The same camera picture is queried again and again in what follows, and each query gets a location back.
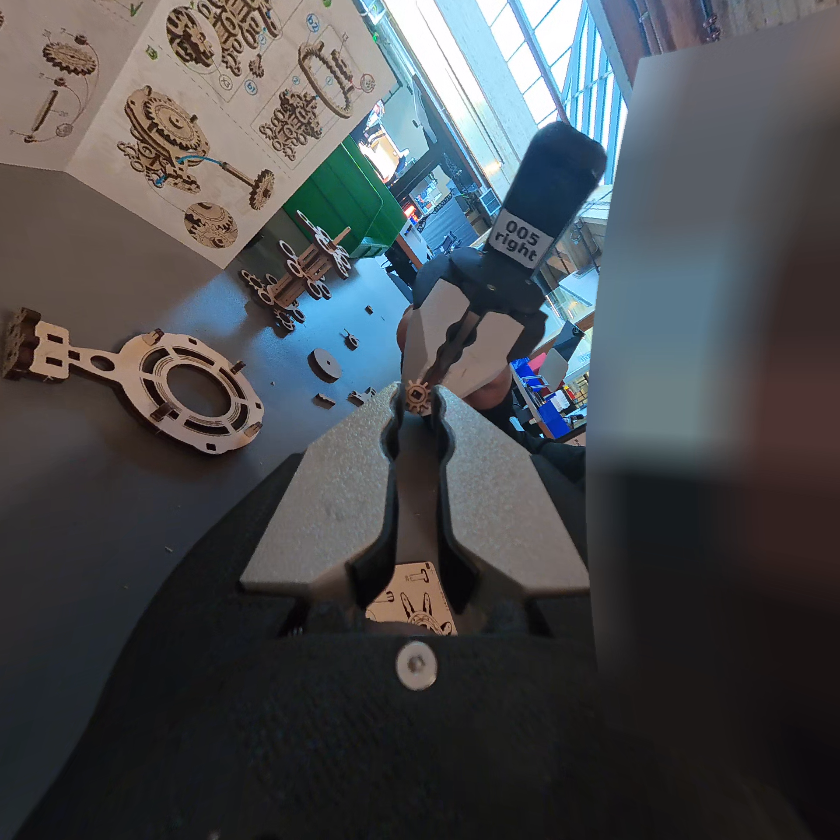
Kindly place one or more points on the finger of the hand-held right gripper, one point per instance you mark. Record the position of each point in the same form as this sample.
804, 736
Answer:
433, 321
489, 348

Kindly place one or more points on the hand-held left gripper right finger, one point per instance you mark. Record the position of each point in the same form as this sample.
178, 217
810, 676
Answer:
505, 518

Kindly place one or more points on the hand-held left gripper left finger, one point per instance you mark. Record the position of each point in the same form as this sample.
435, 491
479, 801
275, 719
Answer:
315, 512

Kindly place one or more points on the small wooden gear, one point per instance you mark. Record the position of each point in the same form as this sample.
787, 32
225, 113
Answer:
411, 397

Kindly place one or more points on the printed wooden parts sheet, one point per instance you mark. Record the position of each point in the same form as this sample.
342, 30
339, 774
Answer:
420, 590

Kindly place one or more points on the person's right hand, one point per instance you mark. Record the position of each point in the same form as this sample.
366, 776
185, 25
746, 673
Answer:
493, 392

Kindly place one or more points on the blue storage crate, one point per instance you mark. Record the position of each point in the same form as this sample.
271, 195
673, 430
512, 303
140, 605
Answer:
558, 410

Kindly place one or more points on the large window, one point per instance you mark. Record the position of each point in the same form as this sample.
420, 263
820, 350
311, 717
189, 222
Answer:
525, 59

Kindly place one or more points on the round wooden disc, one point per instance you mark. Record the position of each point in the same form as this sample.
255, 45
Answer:
315, 371

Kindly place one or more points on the wooden gear assembly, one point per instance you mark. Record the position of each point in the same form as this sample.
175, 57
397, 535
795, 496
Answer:
295, 277

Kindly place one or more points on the green plastic bin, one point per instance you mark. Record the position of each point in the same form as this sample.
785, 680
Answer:
341, 197

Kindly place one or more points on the folded paper instruction sheet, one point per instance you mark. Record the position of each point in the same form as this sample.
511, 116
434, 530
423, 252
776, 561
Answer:
118, 92

